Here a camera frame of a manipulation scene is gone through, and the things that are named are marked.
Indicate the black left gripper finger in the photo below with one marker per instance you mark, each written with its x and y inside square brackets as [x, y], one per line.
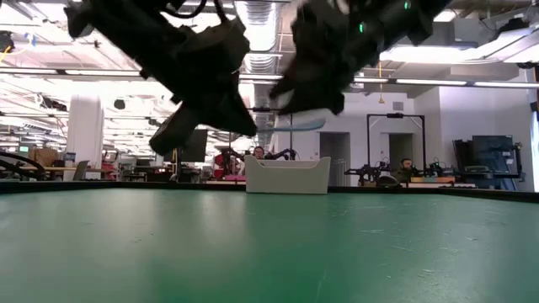
[231, 113]
[170, 134]

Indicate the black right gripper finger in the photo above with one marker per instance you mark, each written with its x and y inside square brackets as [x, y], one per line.
[324, 97]
[297, 86]

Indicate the black background robot arm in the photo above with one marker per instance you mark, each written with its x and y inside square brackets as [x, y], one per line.
[282, 154]

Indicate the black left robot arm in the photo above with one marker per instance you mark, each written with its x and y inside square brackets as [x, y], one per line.
[126, 29]

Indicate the black monitor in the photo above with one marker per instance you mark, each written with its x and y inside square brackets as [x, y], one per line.
[195, 147]

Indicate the person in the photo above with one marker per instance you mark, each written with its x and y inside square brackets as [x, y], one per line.
[259, 152]
[406, 165]

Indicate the red chair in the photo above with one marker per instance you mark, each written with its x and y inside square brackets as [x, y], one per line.
[219, 162]

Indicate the grey door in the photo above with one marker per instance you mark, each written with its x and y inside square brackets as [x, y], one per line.
[401, 145]
[337, 151]

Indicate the white plastic bin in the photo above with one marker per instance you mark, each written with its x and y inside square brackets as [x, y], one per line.
[286, 177]

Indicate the background robot station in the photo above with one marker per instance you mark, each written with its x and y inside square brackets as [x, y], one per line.
[362, 171]

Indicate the white column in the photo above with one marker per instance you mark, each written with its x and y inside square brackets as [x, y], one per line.
[84, 134]

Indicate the grey office chair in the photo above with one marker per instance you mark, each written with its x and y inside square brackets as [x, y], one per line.
[81, 170]

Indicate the long overhead light bar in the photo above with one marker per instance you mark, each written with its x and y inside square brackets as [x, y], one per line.
[429, 82]

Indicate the cardboard box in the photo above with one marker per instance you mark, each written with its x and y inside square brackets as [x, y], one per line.
[42, 157]

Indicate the green table mat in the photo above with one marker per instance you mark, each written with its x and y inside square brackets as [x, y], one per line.
[252, 252]

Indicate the black equipment workstation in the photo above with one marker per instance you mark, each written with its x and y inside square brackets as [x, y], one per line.
[488, 151]

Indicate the black ceiling mounted device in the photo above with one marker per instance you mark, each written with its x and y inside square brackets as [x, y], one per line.
[6, 42]

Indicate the silver ventilation duct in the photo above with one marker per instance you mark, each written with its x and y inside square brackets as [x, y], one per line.
[263, 42]

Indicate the black metal frame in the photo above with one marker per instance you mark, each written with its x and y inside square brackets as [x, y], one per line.
[291, 143]
[396, 115]

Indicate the wall air vent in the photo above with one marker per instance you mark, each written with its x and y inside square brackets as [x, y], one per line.
[398, 105]

